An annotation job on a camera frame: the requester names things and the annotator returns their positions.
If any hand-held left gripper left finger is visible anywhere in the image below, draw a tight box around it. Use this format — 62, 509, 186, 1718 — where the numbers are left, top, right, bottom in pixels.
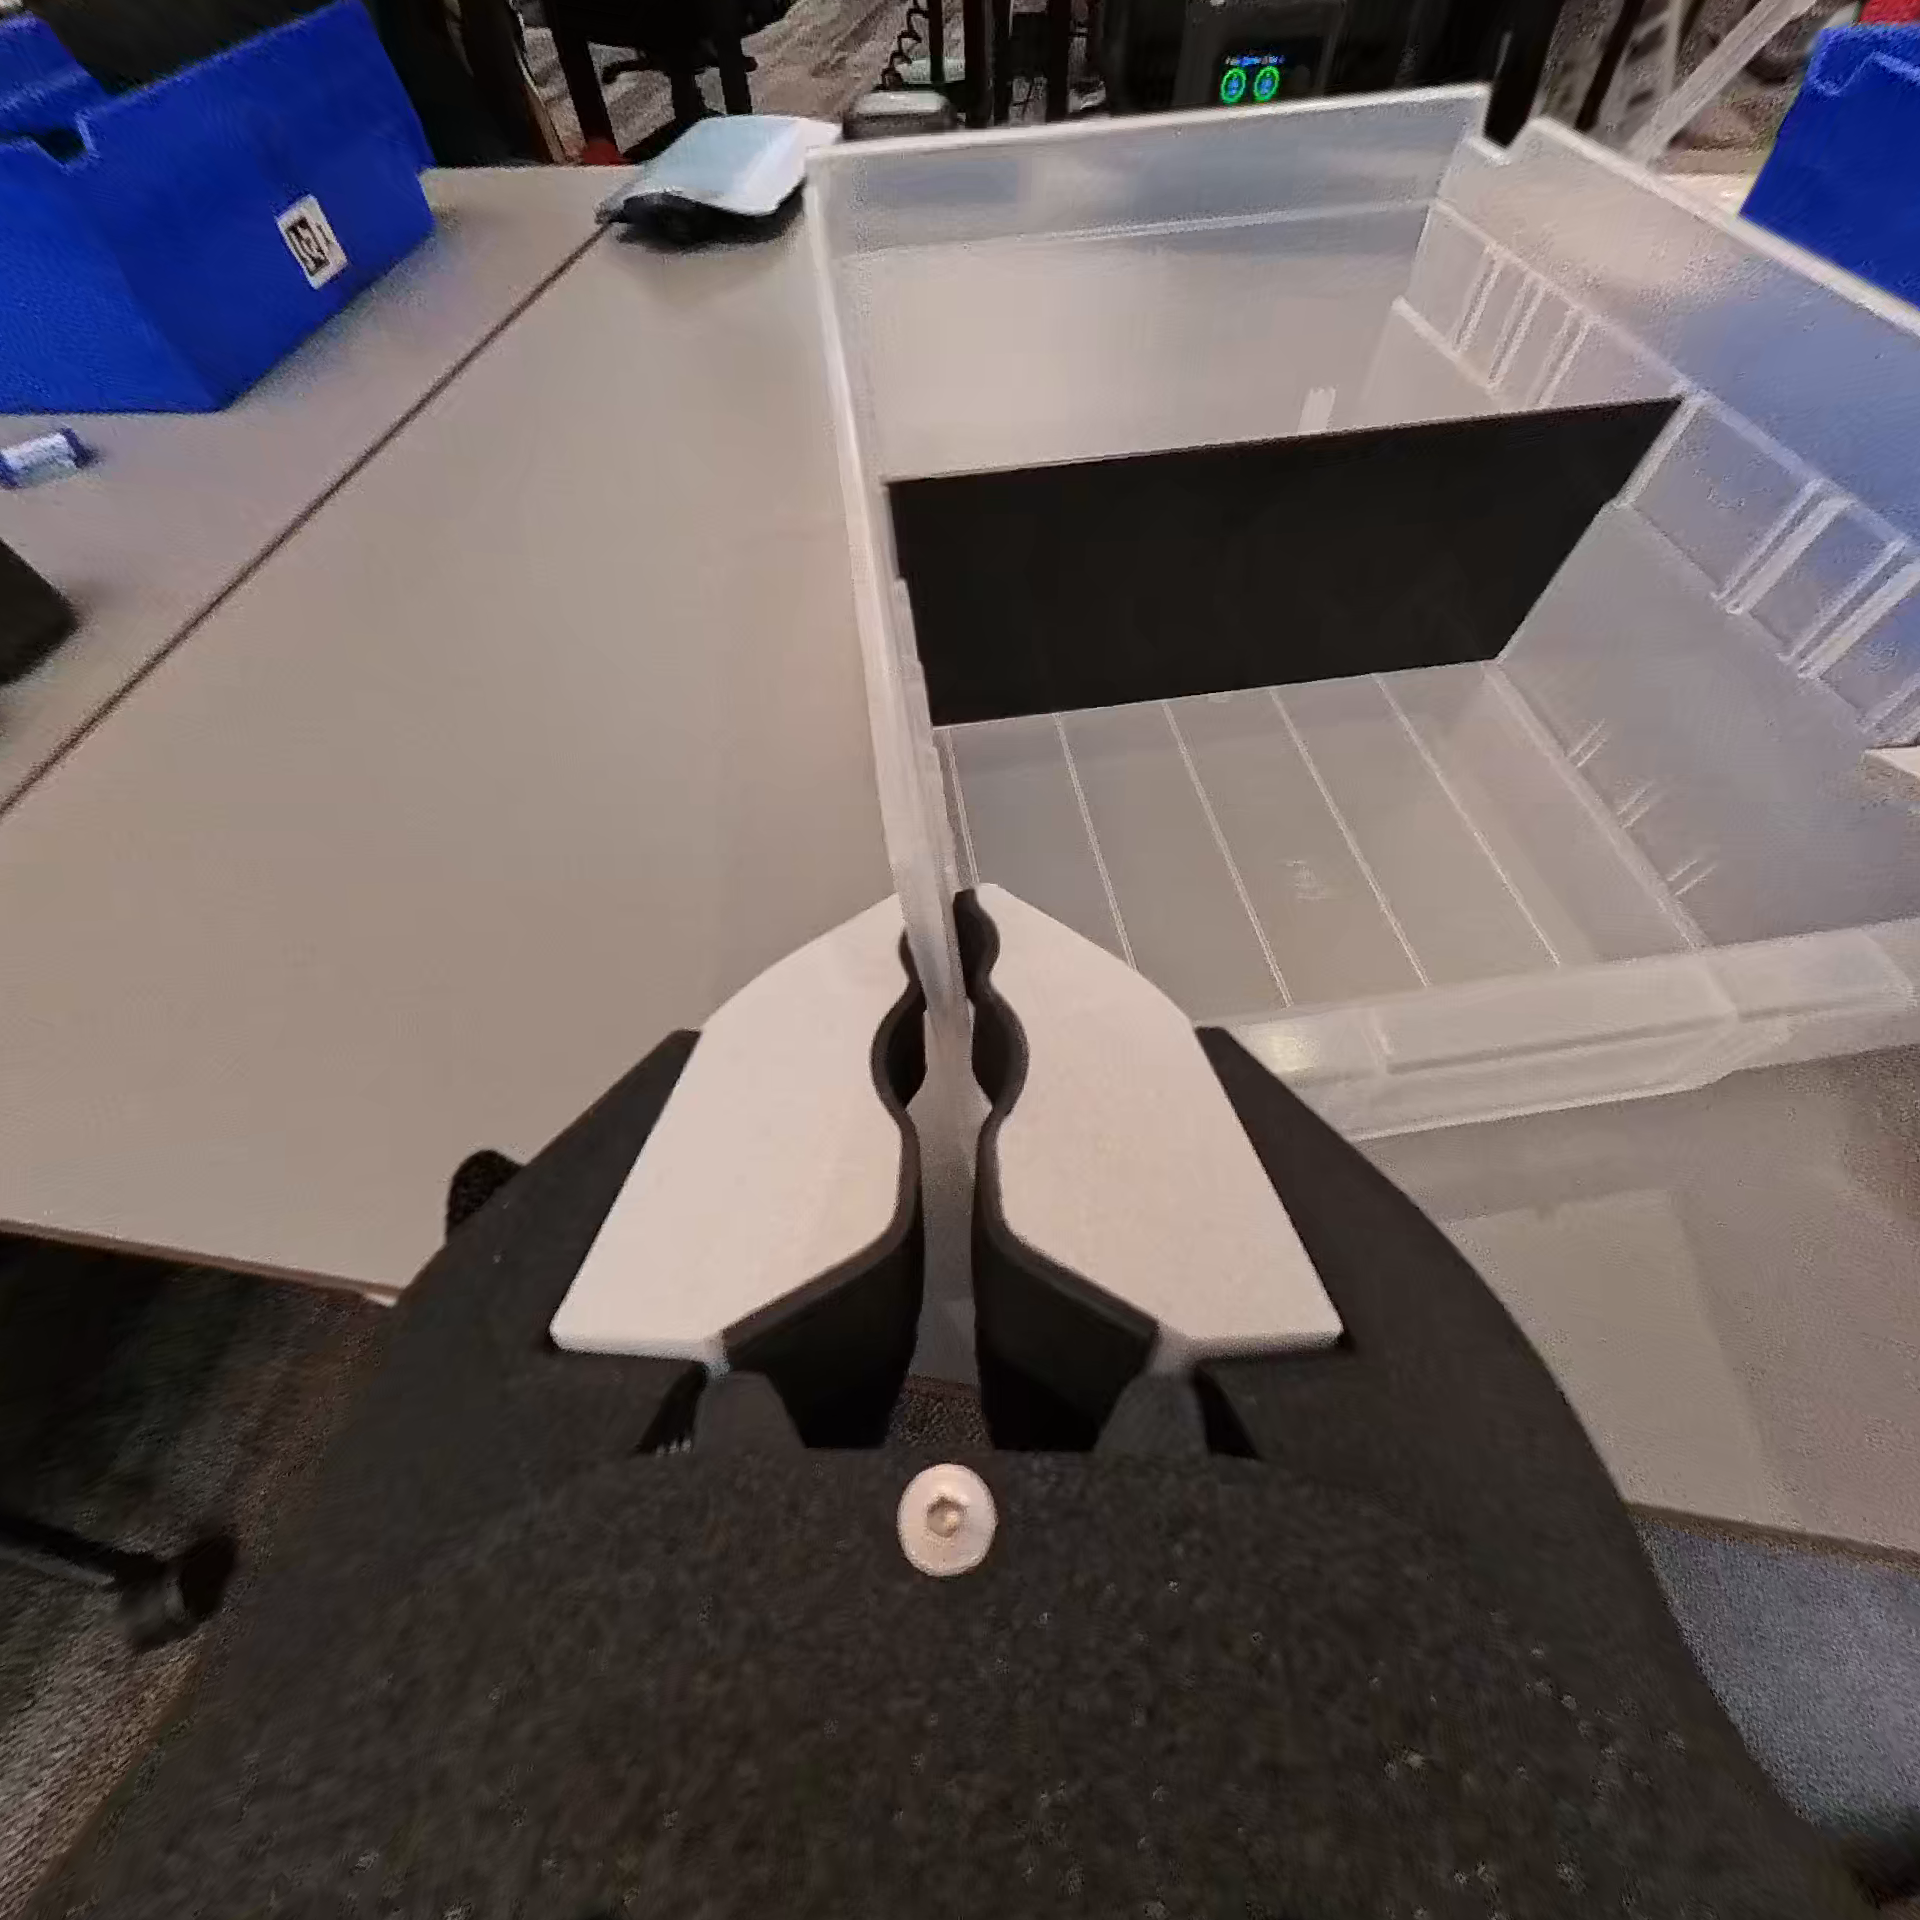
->
547, 897, 929, 1451

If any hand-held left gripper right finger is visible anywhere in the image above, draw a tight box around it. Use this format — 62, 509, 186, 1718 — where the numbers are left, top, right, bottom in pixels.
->
952, 882, 1347, 1451

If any clear plastic bin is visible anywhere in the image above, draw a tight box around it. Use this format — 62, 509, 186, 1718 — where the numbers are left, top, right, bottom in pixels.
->
806, 83, 1920, 1352

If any black bin divider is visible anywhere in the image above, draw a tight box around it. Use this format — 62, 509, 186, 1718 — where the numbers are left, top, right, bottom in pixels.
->
884, 396, 1686, 731

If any pale blue packet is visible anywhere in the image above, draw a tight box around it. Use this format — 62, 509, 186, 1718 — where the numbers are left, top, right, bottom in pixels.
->
596, 112, 846, 247

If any blue bin with white tag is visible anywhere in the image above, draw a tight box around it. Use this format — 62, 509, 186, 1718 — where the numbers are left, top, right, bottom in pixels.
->
0, 0, 439, 419

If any black charger with green display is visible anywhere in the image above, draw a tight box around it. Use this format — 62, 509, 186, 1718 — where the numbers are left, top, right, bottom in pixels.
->
1183, 30, 1333, 110

